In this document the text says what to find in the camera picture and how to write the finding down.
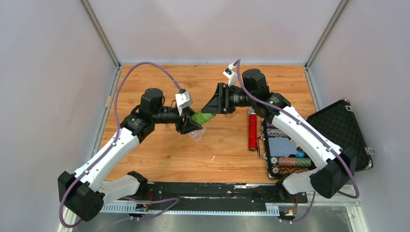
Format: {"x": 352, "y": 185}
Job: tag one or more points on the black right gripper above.
{"x": 220, "y": 101}

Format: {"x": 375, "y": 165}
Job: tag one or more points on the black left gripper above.
{"x": 187, "y": 126}

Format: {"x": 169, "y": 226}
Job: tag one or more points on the green pill bottle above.
{"x": 201, "y": 118}

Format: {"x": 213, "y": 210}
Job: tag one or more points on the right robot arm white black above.
{"x": 335, "y": 165}

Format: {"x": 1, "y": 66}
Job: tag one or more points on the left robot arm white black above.
{"x": 85, "y": 191}

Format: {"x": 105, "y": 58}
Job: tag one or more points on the red glitter tube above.
{"x": 252, "y": 130}

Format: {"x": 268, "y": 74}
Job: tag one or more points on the green purple chip row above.
{"x": 273, "y": 131}

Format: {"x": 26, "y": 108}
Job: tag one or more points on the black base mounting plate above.
{"x": 216, "y": 197}

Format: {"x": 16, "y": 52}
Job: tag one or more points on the blue playing card deck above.
{"x": 281, "y": 147}

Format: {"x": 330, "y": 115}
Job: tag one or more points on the orange black chip row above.
{"x": 289, "y": 165}

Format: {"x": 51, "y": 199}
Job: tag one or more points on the black poker chip case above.
{"x": 337, "y": 123}

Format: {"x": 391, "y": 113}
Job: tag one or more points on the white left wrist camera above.
{"x": 183, "y": 100}

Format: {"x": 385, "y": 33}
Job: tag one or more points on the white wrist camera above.
{"x": 183, "y": 100}
{"x": 230, "y": 73}

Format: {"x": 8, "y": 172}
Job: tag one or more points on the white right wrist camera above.
{"x": 230, "y": 73}

